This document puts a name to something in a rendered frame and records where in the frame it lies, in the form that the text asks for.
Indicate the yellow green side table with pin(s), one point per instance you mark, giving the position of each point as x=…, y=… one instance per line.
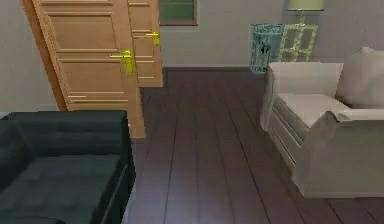
x=297, y=41

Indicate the green framed wall picture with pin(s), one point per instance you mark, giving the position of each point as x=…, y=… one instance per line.
x=177, y=11

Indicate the cream white armchair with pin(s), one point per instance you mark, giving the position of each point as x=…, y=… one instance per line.
x=328, y=130

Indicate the light brown wooden door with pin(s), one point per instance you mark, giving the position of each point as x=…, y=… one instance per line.
x=88, y=36
x=146, y=63

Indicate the dark green sofa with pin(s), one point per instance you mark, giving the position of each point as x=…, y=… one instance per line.
x=60, y=170

